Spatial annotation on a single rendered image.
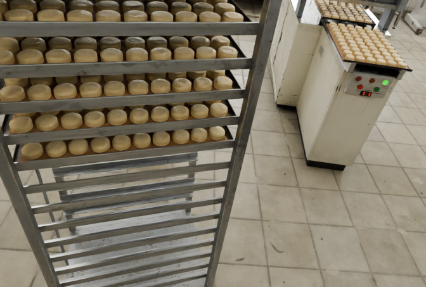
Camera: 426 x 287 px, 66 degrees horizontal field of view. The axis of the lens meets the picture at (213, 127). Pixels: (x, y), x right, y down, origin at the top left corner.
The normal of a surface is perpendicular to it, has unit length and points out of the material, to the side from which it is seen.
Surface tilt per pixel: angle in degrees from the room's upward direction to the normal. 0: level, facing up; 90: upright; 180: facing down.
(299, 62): 90
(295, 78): 90
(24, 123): 0
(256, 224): 0
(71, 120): 0
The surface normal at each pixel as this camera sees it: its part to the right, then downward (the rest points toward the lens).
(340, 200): 0.11, -0.77
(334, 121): -0.08, 0.62
